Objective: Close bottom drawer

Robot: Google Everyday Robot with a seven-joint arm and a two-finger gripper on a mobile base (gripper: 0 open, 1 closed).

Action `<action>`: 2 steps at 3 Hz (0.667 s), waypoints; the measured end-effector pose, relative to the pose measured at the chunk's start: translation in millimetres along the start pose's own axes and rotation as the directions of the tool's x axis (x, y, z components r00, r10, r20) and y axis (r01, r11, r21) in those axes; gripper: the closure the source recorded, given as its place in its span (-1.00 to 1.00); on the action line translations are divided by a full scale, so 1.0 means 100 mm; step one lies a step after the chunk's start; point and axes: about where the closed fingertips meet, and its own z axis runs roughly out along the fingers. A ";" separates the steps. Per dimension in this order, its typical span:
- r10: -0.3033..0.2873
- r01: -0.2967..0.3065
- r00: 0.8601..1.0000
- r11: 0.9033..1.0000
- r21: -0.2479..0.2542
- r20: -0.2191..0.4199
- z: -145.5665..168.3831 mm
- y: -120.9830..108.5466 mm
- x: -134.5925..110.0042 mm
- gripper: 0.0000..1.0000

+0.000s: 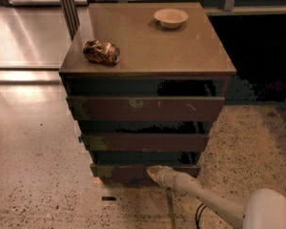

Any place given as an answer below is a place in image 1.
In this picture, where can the beige shallow bowl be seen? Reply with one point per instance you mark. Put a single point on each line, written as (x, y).
(171, 18)

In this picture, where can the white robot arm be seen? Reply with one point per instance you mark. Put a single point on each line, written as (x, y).
(264, 209)

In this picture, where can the brown drawer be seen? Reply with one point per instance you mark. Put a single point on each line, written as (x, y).
(146, 142)
(131, 175)
(126, 108)

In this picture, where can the crushed brown can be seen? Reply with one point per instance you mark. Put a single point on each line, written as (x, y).
(101, 52)

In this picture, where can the metal vertical post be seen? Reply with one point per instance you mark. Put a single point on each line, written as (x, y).
(71, 16)

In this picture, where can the white and yellow gripper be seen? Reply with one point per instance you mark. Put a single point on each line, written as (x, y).
(173, 177)

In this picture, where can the brown drawer cabinet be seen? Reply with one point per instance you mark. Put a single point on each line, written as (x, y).
(154, 61)

